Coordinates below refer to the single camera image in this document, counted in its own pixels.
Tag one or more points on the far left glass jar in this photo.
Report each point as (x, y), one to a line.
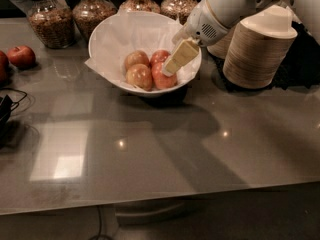
(52, 22)

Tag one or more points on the black mat under stacks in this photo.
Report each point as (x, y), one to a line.
(300, 66)

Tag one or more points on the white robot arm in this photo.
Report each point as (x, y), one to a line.
(230, 12)

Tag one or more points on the red apple at left edge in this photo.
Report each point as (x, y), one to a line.
(4, 63)

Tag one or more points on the black device with cable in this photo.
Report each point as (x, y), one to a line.
(7, 106)

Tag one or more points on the red apple on table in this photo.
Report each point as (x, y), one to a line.
(22, 57)

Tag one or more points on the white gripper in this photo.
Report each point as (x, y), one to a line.
(202, 23)

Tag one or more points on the white paper liner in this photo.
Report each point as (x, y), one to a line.
(133, 34)

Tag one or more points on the rear stack of paper bowls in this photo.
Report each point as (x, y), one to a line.
(220, 49)

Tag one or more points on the glass jar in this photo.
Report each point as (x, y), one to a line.
(88, 14)
(140, 5)
(177, 9)
(52, 22)

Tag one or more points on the white bowl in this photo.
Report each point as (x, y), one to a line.
(106, 37)

